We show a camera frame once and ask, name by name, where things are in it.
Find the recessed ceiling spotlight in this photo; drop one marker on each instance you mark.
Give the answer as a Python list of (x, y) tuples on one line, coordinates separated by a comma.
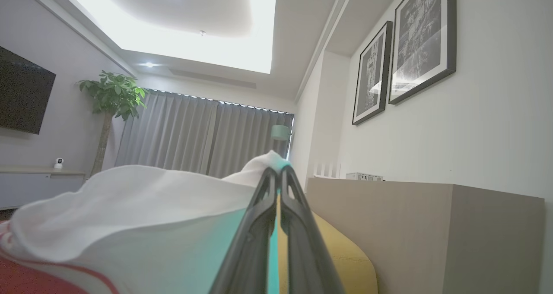
[(149, 64)]

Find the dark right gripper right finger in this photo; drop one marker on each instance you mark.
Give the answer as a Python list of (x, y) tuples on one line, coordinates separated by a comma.
[(306, 259)]

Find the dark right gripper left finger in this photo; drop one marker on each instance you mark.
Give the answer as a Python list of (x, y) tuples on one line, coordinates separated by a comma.
[(248, 251)]

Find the green potted indoor tree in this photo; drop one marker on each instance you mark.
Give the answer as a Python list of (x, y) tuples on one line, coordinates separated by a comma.
[(114, 93)]

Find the beige wooden cabinet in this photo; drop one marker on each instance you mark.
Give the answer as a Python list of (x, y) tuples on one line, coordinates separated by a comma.
[(410, 233)]

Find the grey window curtain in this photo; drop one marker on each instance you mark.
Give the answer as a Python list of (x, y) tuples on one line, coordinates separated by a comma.
[(250, 138), (173, 134)]

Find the small white security camera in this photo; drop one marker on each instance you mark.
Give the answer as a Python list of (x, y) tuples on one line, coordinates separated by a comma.
[(58, 163)]

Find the yellow cushion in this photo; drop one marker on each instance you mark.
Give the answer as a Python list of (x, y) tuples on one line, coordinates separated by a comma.
[(345, 263)]

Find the low grey tv cabinet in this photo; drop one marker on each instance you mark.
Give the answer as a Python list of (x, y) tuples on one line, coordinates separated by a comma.
[(34, 188)]

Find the black wall television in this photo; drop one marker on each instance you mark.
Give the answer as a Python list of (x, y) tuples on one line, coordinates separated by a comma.
[(21, 91)]

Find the white box device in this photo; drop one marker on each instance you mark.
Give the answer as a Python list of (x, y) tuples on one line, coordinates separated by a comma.
[(365, 177)]

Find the red Bulls basketball jersey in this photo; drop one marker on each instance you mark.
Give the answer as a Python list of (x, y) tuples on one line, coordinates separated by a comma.
[(129, 207)]

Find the teal shade floor lamp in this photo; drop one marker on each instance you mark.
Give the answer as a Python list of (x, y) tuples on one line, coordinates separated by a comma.
[(281, 132)]

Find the white slatted object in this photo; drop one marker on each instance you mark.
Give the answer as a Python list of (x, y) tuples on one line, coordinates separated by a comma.
[(327, 171)]

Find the black framed monochrome picture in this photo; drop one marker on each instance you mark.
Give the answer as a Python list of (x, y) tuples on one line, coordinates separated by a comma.
[(371, 76), (421, 39)]

